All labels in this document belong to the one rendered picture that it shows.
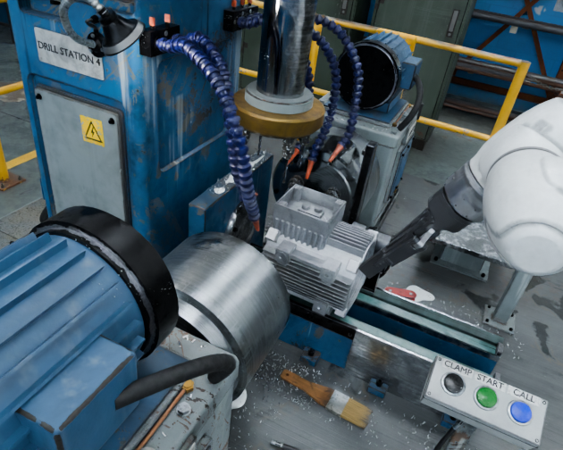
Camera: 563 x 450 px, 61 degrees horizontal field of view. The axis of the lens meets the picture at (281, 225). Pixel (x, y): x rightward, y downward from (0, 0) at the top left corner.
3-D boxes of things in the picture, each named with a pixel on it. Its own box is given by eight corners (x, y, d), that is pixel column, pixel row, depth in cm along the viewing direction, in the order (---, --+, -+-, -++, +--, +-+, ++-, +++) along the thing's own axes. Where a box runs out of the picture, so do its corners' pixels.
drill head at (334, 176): (252, 232, 126) (261, 146, 112) (310, 172, 158) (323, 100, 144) (340, 266, 119) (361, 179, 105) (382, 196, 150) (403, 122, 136)
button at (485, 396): (471, 404, 73) (474, 402, 72) (476, 386, 74) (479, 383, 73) (491, 412, 72) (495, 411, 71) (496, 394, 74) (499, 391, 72)
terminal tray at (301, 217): (270, 232, 100) (273, 204, 96) (291, 210, 108) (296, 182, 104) (322, 253, 96) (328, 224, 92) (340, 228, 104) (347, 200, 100)
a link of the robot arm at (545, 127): (466, 144, 78) (462, 184, 68) (552, 73, 68) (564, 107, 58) (512, 187, 79) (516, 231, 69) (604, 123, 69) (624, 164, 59)
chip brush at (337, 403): (276, 382, 102) (276, 379, 101) (287, 366, 106) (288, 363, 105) (365, 430, 95) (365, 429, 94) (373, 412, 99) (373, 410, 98)
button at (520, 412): (505, 419, 72) (508, 416, 70) (509, 400, 73) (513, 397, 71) (525, 428, 71) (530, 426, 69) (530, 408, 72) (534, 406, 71)
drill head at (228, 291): (53, 436, 75) (22, 325, 61) (187, 298, 103) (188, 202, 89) (185, 517, 68) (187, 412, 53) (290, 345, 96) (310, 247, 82)
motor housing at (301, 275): (254, 296, 105) (262, 227, 95) (290, 253, 120) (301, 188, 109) (337, 334, 99) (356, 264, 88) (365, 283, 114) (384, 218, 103)
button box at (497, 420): (418, 402, 78) (424, 395, 73) (431, 362, 81) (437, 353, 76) (528, 451, 73) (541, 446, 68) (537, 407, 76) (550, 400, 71)
